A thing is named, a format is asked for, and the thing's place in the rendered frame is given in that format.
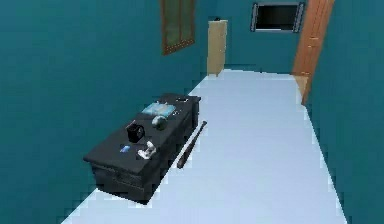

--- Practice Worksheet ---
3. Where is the black chest of drawers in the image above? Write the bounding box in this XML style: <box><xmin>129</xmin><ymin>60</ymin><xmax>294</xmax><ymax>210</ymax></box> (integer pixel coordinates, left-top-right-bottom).
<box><xmin>82</xmin><ymin>92</ymin><xmax>202</xmax><ymax>205</ymax></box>

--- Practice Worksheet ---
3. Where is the orange wooden room door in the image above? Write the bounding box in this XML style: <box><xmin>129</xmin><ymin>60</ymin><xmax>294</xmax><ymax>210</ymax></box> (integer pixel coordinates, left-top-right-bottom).
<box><xmin>291</xmin><ymin>0</ymin><xmax>336</xmax><ymax>106</ymax></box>

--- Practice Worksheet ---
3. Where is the dark baseball bat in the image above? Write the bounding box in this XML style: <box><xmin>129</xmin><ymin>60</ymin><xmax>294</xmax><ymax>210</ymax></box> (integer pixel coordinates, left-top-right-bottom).
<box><xmin>176</xmin><ymin>120</ymin><xmax>208</xmax><ymax>170</ymax></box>

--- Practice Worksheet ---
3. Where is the brown framed window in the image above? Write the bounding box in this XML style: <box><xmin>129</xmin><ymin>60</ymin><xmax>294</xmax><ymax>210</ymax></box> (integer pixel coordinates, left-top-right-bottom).
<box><xmin>160</xmin><ymin>0</ymin><xmax>197</xmax><ymax>56</ymax></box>

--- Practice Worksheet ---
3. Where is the grey round bowl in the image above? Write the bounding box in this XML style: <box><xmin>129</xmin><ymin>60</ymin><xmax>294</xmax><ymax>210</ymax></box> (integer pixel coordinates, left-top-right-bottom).
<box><xmin>151</xmin><ymin>115</ymin><xmax>169</xmax><ymax>131</ymax></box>

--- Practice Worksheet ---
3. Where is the pale blue book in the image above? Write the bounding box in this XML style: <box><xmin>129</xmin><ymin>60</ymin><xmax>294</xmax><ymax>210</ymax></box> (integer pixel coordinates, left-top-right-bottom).
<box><xmin>141</xmin><ymin>101</ymin><xmax>177</xmax><ymax>118</ymax></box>

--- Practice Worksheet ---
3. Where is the white small figurine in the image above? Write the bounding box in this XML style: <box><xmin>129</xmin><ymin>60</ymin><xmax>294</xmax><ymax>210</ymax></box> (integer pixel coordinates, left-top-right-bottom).
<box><xmin>137</xmin><ymin>140</ymin><xmax>158</xmax><ymax>160</ymax></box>

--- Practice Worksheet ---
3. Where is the tan tall cabinet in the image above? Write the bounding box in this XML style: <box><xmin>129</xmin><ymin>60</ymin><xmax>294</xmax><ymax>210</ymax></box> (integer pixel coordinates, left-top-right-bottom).
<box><xmin>206</xmin><ymin>19</ymin><xmax>229</xmax><ymax>78</ymax></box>

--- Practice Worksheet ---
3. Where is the black alarm clock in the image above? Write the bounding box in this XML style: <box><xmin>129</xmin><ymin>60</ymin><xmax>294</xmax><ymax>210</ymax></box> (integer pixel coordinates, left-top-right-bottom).
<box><xmin>125</xmin><ymin>120</ymin><xmax>146</xmax><ymax>144</ymax></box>

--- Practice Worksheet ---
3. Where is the black wall television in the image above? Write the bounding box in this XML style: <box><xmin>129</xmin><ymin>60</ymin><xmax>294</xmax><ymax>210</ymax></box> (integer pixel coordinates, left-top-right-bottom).
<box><xmin>250</xmin><ymin>2</ymin><xmax>306</xmax><ymax>34</ymax></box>

